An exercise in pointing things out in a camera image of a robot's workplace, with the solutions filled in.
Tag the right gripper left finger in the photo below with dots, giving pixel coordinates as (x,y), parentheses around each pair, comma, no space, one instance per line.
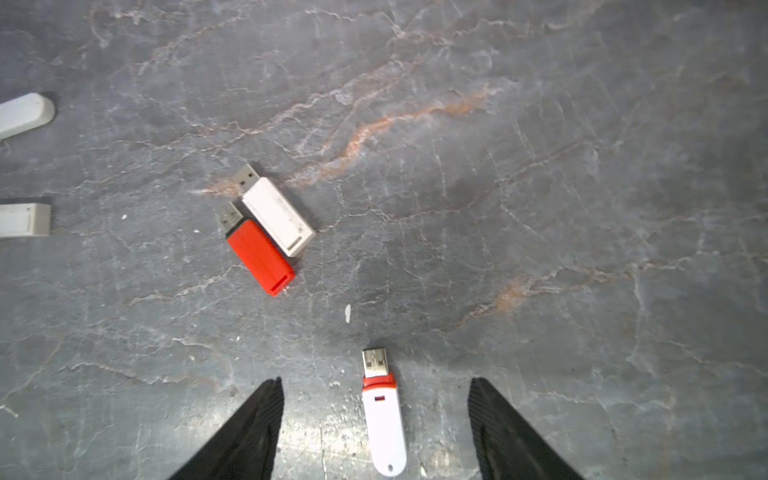
(245,446)

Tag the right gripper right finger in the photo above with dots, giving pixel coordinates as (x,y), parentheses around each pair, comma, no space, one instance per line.
(507,446)

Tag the white usb drive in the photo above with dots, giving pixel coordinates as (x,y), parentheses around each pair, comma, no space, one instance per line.
(25,113)
(24,220)
(383,414)
(275,213)

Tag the red usb drive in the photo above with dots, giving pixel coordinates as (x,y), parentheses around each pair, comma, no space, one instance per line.
(256,250)

